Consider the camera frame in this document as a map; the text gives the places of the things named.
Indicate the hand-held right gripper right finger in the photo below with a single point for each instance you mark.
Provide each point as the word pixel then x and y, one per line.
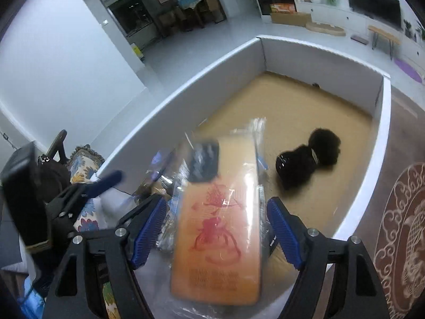
pixel 285 232

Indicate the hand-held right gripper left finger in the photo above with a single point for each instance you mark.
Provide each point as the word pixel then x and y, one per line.
pixel 147 236

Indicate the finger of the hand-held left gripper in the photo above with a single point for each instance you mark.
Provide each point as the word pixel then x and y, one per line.
pixel 109 179
pixel 63 221

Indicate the bag of cotton swabs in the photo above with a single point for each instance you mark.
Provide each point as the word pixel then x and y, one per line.
pixel 167 229

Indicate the orange phone case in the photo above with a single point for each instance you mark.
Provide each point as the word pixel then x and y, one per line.
pixel 215 206

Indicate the large white cardboard box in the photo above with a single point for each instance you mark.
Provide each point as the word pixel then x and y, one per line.
pixel 206 83

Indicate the floral chair cushion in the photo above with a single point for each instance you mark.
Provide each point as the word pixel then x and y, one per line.
pixel 83 166

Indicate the dark wooden chair back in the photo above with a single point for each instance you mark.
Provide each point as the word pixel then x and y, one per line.
pixel 56 143

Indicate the blue cloth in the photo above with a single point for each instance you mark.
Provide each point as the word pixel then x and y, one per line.
pixel 31 300

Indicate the small yellow bin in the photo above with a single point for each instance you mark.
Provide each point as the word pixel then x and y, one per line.
pixel 136 50

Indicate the dining table with blue cloth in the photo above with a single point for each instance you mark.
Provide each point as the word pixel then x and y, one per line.
pixel 191 5

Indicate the purple floor mat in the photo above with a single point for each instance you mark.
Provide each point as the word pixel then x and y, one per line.
pixel 408 69

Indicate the dark flat floor scale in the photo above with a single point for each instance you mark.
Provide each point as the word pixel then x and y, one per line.
pixel 359 39

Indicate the brown cardboard box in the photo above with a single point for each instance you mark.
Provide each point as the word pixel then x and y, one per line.
pixel 290 19

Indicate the wooden bench with metal legs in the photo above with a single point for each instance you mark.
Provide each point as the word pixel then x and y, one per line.
pixel 383 33

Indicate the orange printed carton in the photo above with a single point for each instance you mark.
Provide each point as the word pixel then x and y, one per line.
pixel 282 8

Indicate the white low tv cabinet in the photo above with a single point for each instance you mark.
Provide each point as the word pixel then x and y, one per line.
pixel 335 11

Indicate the small potted plant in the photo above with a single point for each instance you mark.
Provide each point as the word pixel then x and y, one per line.
pixel 408 26

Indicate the broad-leaf potted plant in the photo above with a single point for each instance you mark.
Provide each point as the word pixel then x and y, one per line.
pixel 421 30

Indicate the black television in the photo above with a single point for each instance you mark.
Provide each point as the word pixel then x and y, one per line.
pixel 373 3

